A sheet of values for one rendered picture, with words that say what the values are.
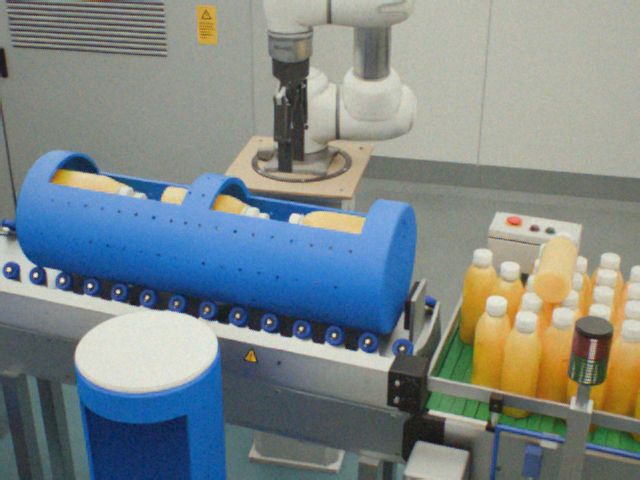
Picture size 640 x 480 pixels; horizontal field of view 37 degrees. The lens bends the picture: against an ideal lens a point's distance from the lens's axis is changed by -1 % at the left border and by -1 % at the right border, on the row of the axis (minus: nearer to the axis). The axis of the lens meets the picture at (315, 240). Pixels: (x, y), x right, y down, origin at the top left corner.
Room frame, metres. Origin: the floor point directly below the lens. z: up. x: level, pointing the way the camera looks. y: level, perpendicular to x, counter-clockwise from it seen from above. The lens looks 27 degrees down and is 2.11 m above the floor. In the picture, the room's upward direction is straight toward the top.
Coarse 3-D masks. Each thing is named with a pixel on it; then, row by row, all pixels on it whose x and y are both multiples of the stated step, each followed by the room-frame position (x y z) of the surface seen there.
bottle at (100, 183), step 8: (56, 176) 2.06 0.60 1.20; (64, 176) 2.06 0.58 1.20; (72, 176) 2.06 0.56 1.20; (80, 176) 2.05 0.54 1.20; (88, 176) 2.05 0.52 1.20; (96, 176) 2.05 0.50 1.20; (104, 176) 2.05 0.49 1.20; (64, 184) 2.04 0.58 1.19; (72, 184) 2.04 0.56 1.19; (80, 184) 2.03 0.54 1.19; (88, 184) 2.03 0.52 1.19; (96, 184) 2.02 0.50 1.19; (104, 184) 2.02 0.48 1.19; (112, 184) 2.03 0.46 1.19; (112, 192) 2.02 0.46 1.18
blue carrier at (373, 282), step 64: (64, 192) 1.98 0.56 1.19; (192, 192) 1.92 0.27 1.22; (64, 256) 1.94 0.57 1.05; (128, 256) 1.88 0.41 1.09; (192, 256) 1.83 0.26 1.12; (256, 256) 1.78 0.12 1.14; (320, 256) 1.74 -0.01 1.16; (384, 256) 1.71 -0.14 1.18; (320, 320) 1.76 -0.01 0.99; (384, 320) 1.71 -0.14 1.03
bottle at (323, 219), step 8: (304, 216) 1.89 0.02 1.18; (312, 216) 1.85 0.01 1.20; (320, 216) 1.85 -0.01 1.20; (328, 216) 1.84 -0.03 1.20; (336, 216) 1.84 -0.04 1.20; (344, 216) 1.84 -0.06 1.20; (352, 216) 1.84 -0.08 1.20; (304, 224) 1.85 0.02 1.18; (312, 224) 1.84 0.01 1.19; (320, 224) 1.83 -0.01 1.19; (328, 224) 1.83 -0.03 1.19; (336, 224) 1.82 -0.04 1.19; (344, 224) 1.82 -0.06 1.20; (352, 224) 1.82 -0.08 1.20; (360, 224) 1.81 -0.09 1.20; (352, 232) 1.80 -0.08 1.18; (360, 232) 1.80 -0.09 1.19
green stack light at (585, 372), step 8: (576, 360) 1.31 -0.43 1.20; (584, 360) 1.30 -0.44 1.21; (600, 360) 1.30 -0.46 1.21; (608, 360) 1.31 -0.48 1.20; (568, 368) 1.33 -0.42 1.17; (576, 368) 1.31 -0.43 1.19; (584, 368) 1.30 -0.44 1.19; (592, 368) 1.30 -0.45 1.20; (600, 368) 1.30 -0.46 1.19; (568, 376) 1.32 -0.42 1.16; (576, 376) 1.31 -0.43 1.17; (584, 376) 1.30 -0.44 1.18; (592, 376) 1.30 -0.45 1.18; (600, 376) 1.30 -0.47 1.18; (584, 384) 1.30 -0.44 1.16; (592, 384) 1.30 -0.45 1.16
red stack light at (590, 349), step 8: (576, 336) 1.32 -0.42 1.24; (576, 344) 1.32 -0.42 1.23; (584, 344) 1.31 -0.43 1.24; (592, 344) 1.30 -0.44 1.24; (600, 344) 1.30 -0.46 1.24; (608, 344) 1.31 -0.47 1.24; (576, 352) 1.32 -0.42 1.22; (584, 352) 1.31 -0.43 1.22; (592, 352) 1.30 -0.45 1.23; (600, 352) 1.30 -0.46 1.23; (608, 352) 1.31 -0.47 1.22; (592, 360) 1.30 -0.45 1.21
